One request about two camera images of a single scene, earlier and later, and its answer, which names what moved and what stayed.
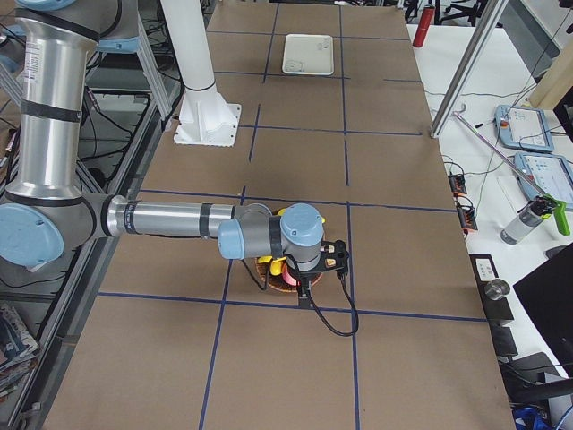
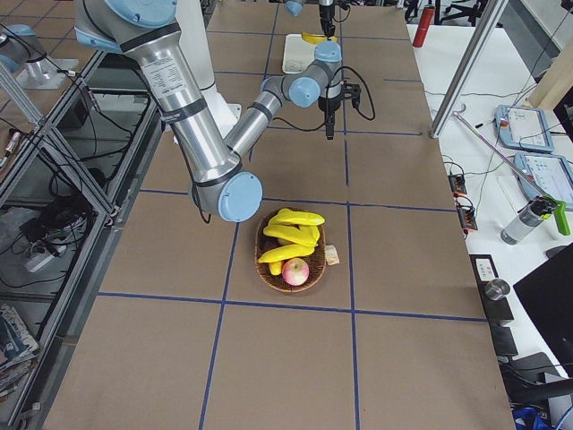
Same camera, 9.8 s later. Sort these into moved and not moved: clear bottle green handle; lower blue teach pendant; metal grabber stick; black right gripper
Moved: black right gripper
Not moved: clear bottle green handle; lower blue teach pendant; metal grabber stick
